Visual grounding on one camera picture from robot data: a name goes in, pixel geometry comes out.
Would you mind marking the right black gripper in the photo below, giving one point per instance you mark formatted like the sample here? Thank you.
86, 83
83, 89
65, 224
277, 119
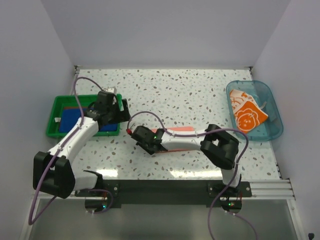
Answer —
151, 152

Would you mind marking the orange white lion towel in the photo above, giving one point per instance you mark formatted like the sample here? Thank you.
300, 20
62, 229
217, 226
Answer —
247, 114

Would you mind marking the blue towel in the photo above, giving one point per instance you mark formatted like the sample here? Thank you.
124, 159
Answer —
70, 117

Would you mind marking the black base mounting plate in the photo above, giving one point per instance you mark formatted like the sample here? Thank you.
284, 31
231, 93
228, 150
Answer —
157, 192

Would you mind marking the brown towel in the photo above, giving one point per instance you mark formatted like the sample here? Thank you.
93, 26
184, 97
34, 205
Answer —
73, 108

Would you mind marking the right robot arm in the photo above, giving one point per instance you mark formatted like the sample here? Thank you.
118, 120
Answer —
220, 147

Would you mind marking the blue plastic bin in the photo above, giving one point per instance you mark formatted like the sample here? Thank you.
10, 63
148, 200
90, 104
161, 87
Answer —
272, 128

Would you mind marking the pink panda towel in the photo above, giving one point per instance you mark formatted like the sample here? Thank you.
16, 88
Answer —
185, 130

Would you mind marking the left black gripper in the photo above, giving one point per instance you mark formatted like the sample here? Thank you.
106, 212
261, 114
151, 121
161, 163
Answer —
122, 116

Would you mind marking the green plastic tray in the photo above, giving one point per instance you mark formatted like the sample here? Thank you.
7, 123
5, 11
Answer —
52, 130

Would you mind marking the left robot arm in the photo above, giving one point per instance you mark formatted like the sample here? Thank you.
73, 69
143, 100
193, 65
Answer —
52, 170

